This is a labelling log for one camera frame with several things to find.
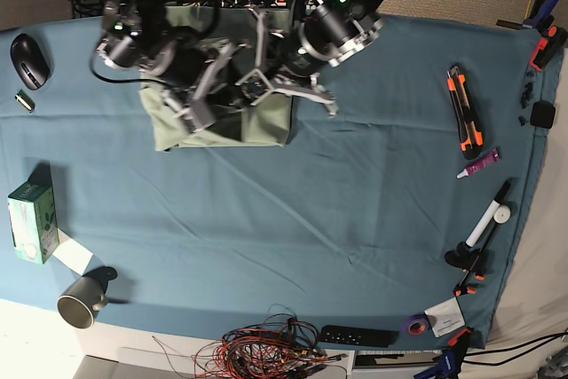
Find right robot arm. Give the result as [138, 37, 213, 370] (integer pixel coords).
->
[95, 0, 251, 130]

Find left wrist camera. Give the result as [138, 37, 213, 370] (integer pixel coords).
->
[241, 76, 268, 106]

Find blue table cloth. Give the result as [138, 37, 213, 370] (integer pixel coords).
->
[1, 17, 563, 344]

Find grey ceramic mug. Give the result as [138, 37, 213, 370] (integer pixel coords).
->
[56, 277, 108, 329]

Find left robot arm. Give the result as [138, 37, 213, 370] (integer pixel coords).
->
[236, 0, 384, 116]

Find orange black utility knife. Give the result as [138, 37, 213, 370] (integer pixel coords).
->
[446, 64, 484, 161]

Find sage green T-shirt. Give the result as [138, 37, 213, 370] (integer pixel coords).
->
[138, 6, 292, 151]

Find purple tape roll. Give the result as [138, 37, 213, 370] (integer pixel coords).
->
[400, 313, 430, 336]

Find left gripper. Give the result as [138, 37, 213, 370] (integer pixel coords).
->
[235, 9, 338, 117]

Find black power strip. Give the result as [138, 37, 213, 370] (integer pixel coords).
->
[221, 0, 288, 9]

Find red and black wire bundle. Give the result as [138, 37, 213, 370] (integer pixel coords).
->
[152, 305, 347, 379]

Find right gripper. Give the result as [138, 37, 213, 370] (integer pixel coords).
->
[161, 39, 249, 120]

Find white card box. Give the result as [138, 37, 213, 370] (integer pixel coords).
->
[424, 297, 465, 338]

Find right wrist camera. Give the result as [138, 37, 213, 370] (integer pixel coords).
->
[182, 100, 217, 133]

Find black remote control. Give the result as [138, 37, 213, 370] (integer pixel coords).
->
[319, 325, 399, 348]

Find blue bar clamp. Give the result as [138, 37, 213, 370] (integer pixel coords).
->
[414, 328, 472, 379]

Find orange black corner clamp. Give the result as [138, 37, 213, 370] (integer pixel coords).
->
[529, 26, 567, 71]

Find white paper slip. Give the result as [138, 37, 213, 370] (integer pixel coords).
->
[52, 239, 93, 275]

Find purple glue tube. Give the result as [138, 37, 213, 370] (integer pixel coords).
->
[456, 149, 500, 179]

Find small silver lighter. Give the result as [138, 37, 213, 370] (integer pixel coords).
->
[14, 91, 36, 114]

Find black computer mouse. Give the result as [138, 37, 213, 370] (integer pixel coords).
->
[10, 34, 51, 91]

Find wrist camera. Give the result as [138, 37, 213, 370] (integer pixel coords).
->
[182, 100, 217, 133]
[241, 76, 268, 106]

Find green tissue box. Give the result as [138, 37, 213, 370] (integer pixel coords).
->
[8, 182, 59, 265]

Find white black hand pump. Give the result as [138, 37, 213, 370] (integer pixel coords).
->
[445, 180, 511, 269]

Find orange black spring clamp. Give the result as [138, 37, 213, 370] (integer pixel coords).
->
[454, 249, 486, 296]

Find black square box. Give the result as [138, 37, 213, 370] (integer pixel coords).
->
[530, 100, 556, 130]

